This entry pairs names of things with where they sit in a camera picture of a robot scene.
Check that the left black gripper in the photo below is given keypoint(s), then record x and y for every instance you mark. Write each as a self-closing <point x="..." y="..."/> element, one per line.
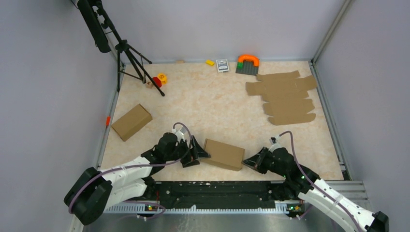
<point x="197" y="152"/>

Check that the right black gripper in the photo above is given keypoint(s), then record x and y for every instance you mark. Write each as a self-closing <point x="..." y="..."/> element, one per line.
<point x="256" y="161"/>

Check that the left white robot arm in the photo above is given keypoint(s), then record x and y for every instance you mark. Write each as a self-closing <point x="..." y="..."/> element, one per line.
<point x="96" y="191"/>

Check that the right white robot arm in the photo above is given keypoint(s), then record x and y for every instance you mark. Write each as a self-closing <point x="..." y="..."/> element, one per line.
<point x="305" y="184"/>

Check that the folded brown cardboard box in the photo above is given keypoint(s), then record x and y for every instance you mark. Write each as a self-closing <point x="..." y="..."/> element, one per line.
<point x="131" y="122"/>

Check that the stack of flat cardboard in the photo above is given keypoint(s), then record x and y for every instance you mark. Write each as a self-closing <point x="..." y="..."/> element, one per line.
<point x="285" y="97"/>

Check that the red round disc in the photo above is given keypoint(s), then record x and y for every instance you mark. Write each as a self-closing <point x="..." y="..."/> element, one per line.
<point x="157" y="81"/>

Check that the small wooden cube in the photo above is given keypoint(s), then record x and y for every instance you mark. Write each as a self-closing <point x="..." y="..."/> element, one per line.
<point x="149" y="85"/>

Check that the yellow round disc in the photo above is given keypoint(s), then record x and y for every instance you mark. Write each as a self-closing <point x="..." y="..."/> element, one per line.
<point x="163" y="78"/>

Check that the dark grey building plate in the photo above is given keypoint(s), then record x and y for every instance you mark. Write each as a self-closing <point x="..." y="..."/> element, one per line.
<point x="248" y="69"/>

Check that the yellow toy block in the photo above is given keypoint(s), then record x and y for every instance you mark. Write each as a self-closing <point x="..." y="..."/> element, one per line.
<point x="210" y="62"/>

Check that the playing card deck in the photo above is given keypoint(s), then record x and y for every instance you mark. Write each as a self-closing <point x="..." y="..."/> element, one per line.
<point x="222" y="65"/>

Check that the orange U-shaped toy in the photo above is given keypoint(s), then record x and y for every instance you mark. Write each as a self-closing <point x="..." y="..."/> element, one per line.
<point x="246" y="57"/>

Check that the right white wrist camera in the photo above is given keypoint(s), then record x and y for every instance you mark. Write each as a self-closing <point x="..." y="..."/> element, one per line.
<point x="275" y="144"/>

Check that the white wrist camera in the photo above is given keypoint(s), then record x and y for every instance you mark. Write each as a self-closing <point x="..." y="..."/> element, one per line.
<point x="181" y="133"/>
<point x="275" y="144"/>

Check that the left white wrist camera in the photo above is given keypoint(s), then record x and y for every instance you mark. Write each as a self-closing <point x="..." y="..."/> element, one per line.
<point x="181" y="133"/>

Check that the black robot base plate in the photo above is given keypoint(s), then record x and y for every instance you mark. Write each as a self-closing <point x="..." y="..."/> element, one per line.
<point x="223" y="195"/>

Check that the orange clip on frame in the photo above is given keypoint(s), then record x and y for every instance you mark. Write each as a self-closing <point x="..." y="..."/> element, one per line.
<point x="108" y="120"/>

